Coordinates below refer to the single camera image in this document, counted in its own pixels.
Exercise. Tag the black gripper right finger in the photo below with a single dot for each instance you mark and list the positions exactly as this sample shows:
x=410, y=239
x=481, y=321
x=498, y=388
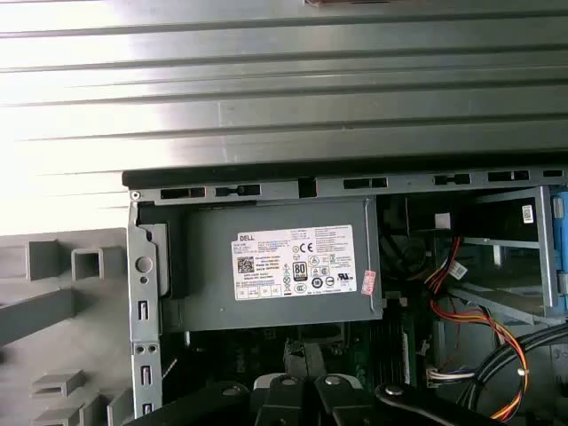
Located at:
x=341, y=404

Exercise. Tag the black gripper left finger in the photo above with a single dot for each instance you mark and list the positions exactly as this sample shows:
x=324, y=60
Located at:
x=279, y=404

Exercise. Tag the black RAM slot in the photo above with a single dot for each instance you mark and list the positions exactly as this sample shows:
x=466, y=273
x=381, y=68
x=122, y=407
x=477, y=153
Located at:
x=399, y=350

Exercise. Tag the grey power supply unit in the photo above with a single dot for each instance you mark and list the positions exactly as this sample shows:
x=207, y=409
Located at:
x=208, y=266

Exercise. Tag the white power supply label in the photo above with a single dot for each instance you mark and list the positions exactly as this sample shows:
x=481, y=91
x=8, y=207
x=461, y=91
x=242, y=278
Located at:
x=266, y=248

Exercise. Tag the black cooling fan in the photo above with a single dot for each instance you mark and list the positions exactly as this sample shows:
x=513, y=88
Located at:
x=415, y=259

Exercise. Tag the black open PC case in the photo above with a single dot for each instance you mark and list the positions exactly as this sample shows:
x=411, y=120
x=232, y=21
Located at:
x=144, y=302

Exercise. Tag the grey drive cage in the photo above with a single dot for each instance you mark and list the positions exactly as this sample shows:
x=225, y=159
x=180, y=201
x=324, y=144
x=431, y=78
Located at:
x=546, y=248

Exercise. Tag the grey parts rack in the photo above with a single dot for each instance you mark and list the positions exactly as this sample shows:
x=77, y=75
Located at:
x=42, y=262

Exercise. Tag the blue plastic drive bracket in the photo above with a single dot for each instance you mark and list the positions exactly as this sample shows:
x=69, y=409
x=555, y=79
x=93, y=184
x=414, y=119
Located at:
x=561, y=213

